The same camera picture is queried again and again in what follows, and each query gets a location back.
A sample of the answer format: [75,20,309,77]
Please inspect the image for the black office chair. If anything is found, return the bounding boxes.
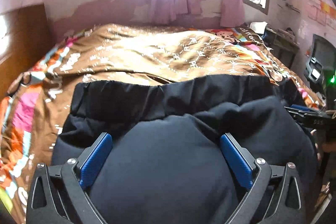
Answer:
[303,34,335,93]

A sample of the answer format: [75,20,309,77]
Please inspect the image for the brown colourful cartoon quilt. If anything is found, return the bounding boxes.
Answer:
[1,24,325,223]

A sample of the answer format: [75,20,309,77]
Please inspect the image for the dark navy padded jacket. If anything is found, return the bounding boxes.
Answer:
[52,75,321,223]

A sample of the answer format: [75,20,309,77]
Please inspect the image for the paper wall posters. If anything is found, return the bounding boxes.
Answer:
[307,0,335,30]

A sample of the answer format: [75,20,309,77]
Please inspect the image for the wooden bed headboard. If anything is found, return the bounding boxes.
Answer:
[1,4,52,98]

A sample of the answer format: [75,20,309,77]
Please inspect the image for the right hand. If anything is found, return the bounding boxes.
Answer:
[310,129,335,161]

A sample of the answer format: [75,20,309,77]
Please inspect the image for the cluttered side desk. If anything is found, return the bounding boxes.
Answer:
[262,25,299,69]

